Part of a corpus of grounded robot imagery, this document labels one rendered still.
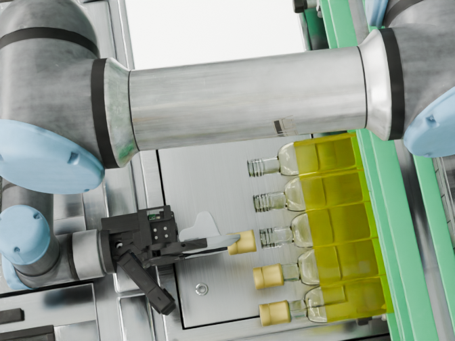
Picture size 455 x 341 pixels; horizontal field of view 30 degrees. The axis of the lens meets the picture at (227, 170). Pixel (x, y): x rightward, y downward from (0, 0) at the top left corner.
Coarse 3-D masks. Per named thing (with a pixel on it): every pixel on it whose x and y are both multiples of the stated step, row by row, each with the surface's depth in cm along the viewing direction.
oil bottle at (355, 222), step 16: (336, 208) 132; (352, 208) 132; (368, 208) 132; (304, 224) 131; (320, 224) 131; (336, 224) 131; (352, 224) 131; (368, 224) 131; (304, 240) 131; (320, 240) 130; (336, 240) 131; (352, 240) 131
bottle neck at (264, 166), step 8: (248, 160) 136; (256, 160) 136; (264, 160) 135; (272, 160) 135; (248, 168) 135; (256, 168) 135; (264, 168) 135; (272, 168) 135; (248, 176) 137; (256, 176) 136
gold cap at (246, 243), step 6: (228, 234) 133; (240, 234) 132; (246, 234) 132; (252, 234) 132; (240, 240) 132; (246, 240) 132; (252, 240) 132; (228, 246) 132; (234, 246) 132; (240, 246) 132; (246, 246) 132; (252, 246) 132; (228, 252) 133; (234, 252) 132; (240, 252) 132; (246, 252) 133
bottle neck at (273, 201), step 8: (272, 192) 135; (280, 192) 135; (256, 200) 134; (264, 200) 134; (272, 200) 134; (280, 200) 134; (256, 208) 134; (264, 208) 134; (272, 208) 134; (280, 208) 135
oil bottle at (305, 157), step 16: (288, 144) 135; (304, 144) 134; (320, 144) 134; (336, 144) 134; (352, 144) 134; (288, 160) 134; (304, 160) 134; (320, 160) 134; (336, 160) 134; (352, 160) 134; (288, 176) 135
